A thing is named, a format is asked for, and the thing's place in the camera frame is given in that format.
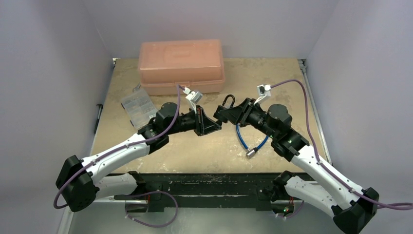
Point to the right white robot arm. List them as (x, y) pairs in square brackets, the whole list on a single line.
[(349, 205)]

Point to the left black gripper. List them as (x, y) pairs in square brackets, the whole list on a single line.
[(202, 124)]

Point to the black padlock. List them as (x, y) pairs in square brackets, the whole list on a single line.
[(228, 101)]

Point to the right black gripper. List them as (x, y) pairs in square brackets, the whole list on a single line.
[(246, 112)]

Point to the clear plastic parts box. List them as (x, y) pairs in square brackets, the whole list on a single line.
[(139, 107)]

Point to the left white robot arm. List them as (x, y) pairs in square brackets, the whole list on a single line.
[(78, 179)]

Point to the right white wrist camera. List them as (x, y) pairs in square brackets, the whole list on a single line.
[(264, 92)]

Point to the blue cable lock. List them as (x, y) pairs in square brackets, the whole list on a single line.
[(250, 151)]

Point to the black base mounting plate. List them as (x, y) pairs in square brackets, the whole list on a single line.
[(217, 190)]

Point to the black tool beside table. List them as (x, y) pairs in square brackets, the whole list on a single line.
[(100, 108)]

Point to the orange plastic toolbox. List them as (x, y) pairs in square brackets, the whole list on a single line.
[(196, 64)]

